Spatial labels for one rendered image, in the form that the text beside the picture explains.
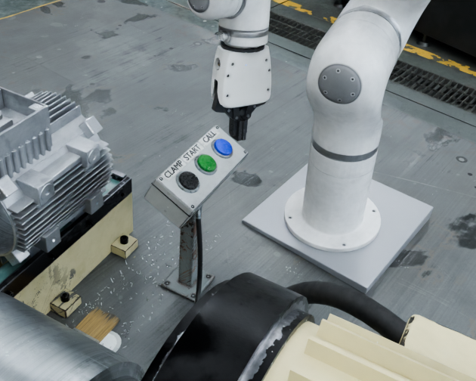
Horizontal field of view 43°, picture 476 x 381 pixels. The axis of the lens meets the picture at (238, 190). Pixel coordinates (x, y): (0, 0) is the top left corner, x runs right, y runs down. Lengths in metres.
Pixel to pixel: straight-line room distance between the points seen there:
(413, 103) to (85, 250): 2.60
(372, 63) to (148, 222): 0.54
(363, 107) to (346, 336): 0.64
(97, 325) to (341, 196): 0.47
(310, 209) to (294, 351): 0.86
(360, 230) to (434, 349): 0.82
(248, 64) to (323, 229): 0.35
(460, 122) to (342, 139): 2.36
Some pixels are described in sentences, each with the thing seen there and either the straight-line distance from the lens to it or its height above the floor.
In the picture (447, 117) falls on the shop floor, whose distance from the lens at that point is 3.39.
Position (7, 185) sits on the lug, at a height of 1.08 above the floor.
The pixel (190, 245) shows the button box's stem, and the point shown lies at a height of 0.90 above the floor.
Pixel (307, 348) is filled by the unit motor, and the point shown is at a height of 1.36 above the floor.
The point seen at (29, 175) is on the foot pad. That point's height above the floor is 1.07.
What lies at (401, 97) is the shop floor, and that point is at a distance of 3.46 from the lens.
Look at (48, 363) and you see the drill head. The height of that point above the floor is 1.16.
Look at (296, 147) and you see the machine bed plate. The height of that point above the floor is 0.80.
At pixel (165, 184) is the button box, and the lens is 0.85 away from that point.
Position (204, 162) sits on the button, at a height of 1.07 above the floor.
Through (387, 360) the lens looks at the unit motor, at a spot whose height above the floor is 1.35.
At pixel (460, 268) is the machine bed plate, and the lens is 1.24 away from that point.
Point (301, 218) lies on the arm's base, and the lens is 1.20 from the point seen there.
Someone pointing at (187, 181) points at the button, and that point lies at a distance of 0.86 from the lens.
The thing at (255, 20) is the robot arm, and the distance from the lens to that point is 1.02.
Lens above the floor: 1.60
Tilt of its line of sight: 39 degrees down
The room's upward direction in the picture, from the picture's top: 6 degrees clockwise
